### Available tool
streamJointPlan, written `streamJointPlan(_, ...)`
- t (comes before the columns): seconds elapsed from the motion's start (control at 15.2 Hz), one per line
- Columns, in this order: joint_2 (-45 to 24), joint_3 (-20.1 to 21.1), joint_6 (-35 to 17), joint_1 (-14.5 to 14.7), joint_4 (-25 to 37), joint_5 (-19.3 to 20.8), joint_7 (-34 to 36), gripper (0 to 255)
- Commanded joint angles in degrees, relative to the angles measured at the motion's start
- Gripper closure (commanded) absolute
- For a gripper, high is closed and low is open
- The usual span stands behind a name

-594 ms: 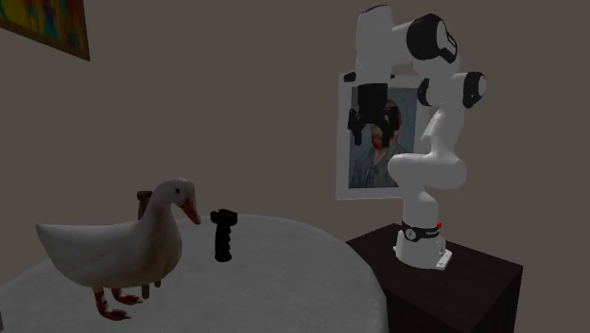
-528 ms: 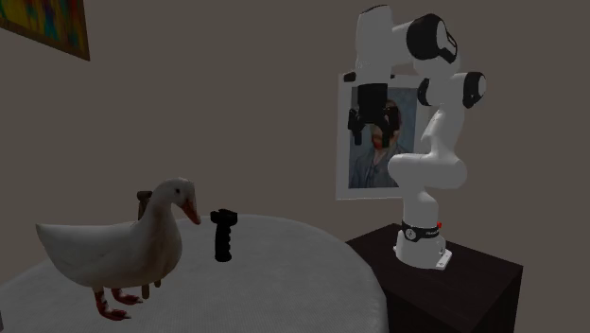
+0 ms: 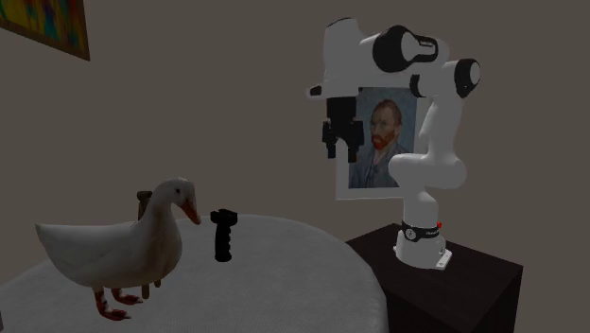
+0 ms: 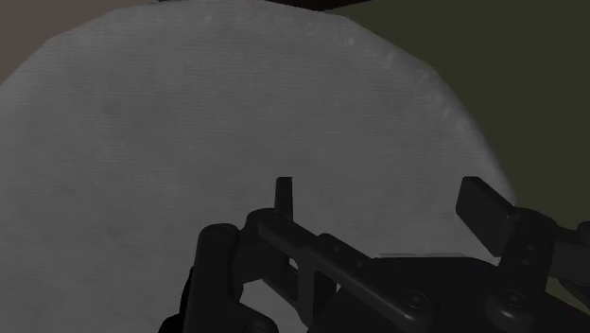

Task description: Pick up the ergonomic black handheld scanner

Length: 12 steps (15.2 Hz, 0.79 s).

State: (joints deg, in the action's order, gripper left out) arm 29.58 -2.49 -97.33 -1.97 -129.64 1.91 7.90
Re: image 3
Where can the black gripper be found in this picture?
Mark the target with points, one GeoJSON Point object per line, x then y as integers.
{"type": "Point", "coordinates": [341, 110]}

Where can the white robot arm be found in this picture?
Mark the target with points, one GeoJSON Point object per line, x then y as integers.
{"type": "Point", "coordinates": [431, 147]}

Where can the white framed portrait picture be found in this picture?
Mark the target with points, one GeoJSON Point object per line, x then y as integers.
{"type": "Point", "coordinates": [382, 138]}

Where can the grey round table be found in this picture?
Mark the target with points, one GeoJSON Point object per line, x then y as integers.
{"type": "Point", "coordinates": [276, 286]}

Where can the dark robot stand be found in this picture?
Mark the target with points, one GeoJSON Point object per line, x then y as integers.
{"type": "Point", "coordinates": [461, 290]}

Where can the brown wooden object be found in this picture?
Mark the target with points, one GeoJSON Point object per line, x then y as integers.
{"type": "Point", "coordinates": [143, 203]}

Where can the white goose figure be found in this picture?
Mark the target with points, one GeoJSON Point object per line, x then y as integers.
{"type": "Point", "coordinates": [124, 244]}

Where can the colourful brown framed picture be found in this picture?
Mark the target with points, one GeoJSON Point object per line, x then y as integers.
{"type": "Point", "coordinates": [50, 23]}

